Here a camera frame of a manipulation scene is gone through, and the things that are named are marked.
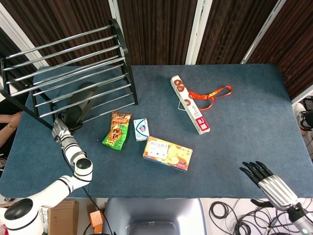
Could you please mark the long white foil box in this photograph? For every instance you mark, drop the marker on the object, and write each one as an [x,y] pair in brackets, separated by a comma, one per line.
[189,105]

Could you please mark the small white blue box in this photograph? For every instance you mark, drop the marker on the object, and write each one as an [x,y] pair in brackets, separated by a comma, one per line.
[141,129]

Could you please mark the black metal shoe rack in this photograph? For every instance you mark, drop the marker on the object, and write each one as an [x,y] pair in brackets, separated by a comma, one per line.
[68,73]

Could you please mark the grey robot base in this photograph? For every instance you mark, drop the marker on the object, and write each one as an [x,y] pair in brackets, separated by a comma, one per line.
[152,216]

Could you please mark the blue table cloth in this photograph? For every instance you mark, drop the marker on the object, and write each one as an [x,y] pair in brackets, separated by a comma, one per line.
[220,151]

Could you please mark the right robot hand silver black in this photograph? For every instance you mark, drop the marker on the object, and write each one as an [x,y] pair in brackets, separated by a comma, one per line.
[275,186]

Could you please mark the black slipper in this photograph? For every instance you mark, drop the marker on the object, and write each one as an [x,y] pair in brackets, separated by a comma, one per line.
[80,106]

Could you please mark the white sneaker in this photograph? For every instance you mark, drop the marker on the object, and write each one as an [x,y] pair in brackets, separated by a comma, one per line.
[301,117]

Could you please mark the brown cardboard box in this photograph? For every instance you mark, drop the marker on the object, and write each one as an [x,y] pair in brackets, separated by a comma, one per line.
[64,216]

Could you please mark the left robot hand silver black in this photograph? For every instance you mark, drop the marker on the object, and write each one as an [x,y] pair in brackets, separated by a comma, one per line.
[61,128]

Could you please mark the small orange box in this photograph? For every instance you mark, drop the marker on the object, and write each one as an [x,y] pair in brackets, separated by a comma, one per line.
[96,219]

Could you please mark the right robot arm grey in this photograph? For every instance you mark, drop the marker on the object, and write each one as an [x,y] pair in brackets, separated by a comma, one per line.
[299,218]

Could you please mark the green orange snack bag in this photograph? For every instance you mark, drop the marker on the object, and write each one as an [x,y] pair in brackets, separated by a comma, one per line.
[116,131]

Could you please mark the white bag with red print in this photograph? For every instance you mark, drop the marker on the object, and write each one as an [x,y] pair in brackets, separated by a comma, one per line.
[3,228]

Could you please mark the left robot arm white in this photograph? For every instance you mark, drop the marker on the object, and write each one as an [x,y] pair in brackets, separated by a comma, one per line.
[49,186]

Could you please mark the person's forearm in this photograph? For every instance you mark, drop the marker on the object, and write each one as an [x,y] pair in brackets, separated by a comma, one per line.
[8,127]

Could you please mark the orange yellow biscuit box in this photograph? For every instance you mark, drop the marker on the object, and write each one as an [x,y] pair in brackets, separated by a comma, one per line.
[168,153]

